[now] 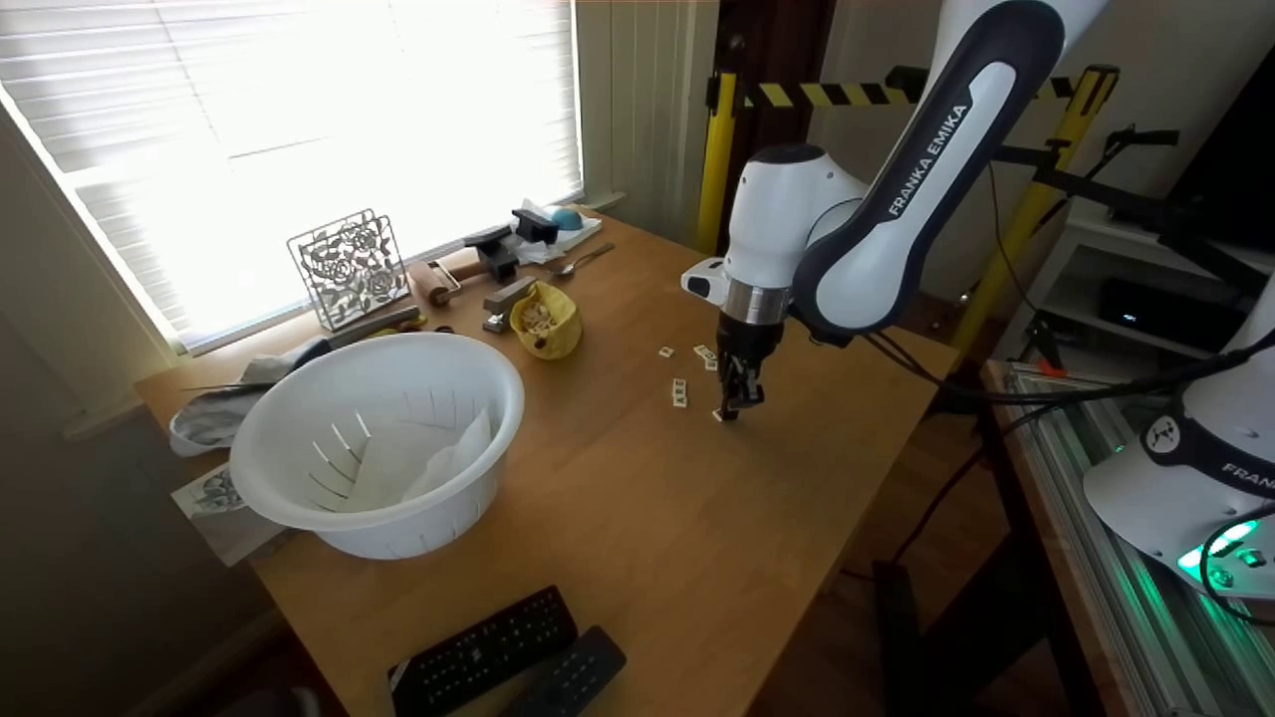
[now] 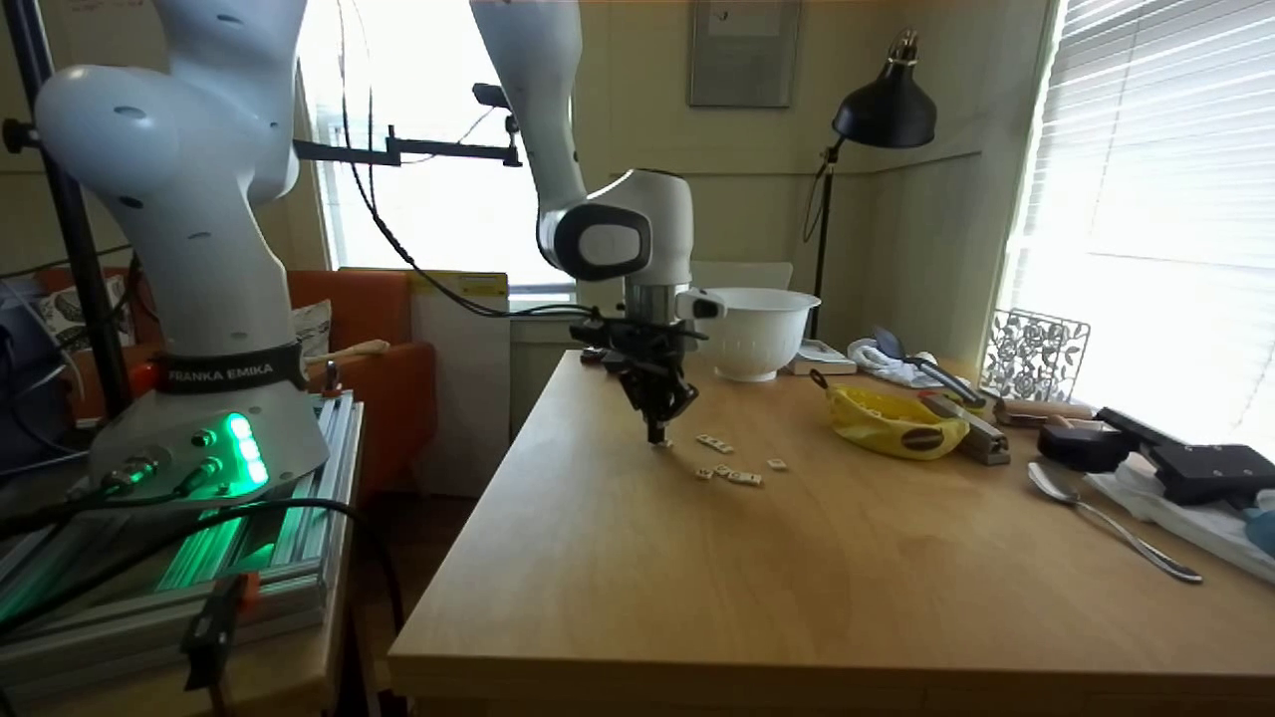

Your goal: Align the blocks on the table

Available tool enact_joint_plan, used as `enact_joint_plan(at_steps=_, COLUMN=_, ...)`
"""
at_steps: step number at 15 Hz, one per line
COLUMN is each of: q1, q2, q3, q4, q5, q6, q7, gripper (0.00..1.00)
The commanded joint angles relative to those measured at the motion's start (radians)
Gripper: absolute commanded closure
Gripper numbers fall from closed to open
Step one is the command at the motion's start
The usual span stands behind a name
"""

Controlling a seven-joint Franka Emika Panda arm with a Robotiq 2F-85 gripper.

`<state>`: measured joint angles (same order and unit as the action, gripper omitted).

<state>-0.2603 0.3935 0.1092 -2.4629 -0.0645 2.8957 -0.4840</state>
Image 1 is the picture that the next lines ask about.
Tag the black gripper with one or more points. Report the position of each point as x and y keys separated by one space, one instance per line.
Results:
x=752 y=349

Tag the small white block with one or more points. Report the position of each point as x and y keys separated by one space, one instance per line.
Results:
x=705 y=357
x=679 y=390
x=665 y=352
x=715 y=417

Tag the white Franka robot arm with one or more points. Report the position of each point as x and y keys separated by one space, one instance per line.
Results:
x=918 y=184

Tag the small yellow bowl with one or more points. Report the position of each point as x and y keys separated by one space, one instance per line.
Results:
x=546 y=322

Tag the silver metal spoon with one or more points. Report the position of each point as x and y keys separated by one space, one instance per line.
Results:
x=582 y=260

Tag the white flat tray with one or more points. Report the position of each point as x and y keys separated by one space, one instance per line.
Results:
x=565 y=235

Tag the small blue object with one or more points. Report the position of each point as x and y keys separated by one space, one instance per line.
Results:
x=567 y=216

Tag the black flat device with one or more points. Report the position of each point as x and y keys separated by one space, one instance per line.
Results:
x=534 y=226

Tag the black stapler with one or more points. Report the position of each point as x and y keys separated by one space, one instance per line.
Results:
x=494 y=248

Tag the yellow black striped bar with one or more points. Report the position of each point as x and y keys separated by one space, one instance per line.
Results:
x=824 y=91

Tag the small black remote control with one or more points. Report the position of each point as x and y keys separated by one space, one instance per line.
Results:
x=572 y=674

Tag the brown wooden piece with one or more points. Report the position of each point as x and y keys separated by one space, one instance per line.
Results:
x=434 y=280

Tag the large black remote control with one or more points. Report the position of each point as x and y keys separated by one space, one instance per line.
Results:
x=485 y=653

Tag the large white plastic bowl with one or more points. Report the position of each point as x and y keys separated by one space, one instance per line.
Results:
x=379 y=445

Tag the white shelf unit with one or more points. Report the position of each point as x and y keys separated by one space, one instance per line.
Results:
x=1156 y=285

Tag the black box device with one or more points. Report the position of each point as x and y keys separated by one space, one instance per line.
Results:
x=1169 y=312

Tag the white grey cloth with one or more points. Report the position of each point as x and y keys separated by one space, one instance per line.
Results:
x=234 y=403

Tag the white window blinds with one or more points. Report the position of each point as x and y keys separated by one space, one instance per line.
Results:
x=292 y=143

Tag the printed white paper sheet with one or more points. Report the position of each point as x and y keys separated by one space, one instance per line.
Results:
x=219 y=512

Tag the black monitor screen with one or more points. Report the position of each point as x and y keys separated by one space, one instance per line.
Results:
x=1235 y=162

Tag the yellow post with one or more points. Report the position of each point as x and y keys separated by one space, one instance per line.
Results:
x=715 y=164
x=1031 y=220

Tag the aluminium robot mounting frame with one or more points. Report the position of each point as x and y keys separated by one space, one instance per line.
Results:
x=1141 y=584

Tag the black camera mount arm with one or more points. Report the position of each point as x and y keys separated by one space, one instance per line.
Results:
x=1141 y=203

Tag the small black camera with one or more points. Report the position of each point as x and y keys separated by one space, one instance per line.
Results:
x=1145 y=138

